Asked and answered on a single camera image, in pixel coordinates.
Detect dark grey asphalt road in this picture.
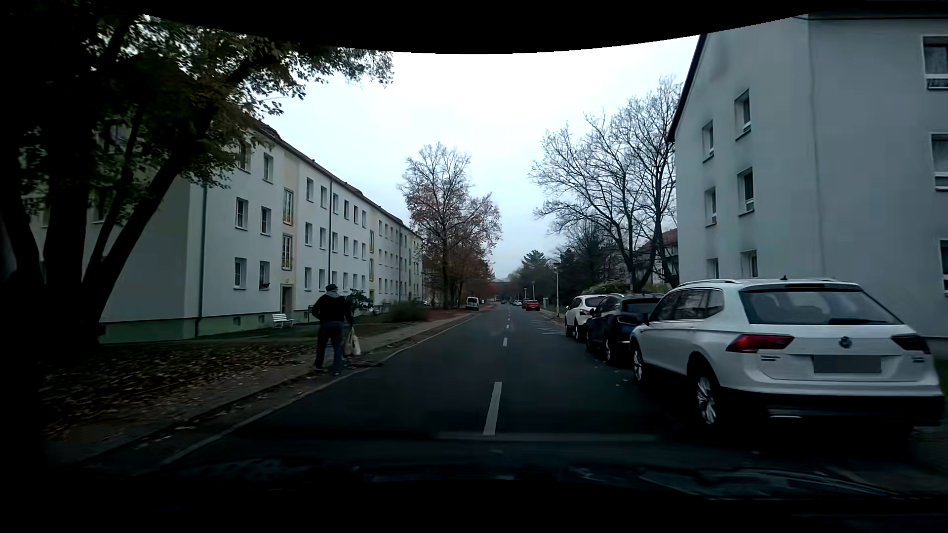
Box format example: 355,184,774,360
70,305,948,475

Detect car's own bonnet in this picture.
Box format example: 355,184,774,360
44,433,948,533

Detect large dark tree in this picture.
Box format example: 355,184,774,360
0,11,395,356

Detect long white apartment building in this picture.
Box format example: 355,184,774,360
30,122,425,344

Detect white car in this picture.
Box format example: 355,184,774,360
563,294,610,342

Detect leaf-covered grass verge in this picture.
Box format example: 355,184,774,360
40,318,416,438

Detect white SUV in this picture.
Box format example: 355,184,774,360
630,278,947,438

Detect large white building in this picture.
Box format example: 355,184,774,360
668,11,948,340

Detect building with red roof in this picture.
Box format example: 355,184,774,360
635,228,679,290

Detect road markings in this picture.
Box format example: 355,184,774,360
159,309,567,466

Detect tall reddish-leaved tree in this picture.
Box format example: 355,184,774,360
398,143,503,309

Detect bush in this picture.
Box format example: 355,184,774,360
385,300,431,324

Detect person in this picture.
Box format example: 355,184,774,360
310,284,362,376

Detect bare tree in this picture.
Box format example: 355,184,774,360
530,76,682,293

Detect row of trees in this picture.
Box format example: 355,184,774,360
498,222,631,306

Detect leaf-covered pavement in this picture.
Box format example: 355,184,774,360
44,311,482,463

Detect dark blue car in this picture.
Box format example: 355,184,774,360
585,293,665,365

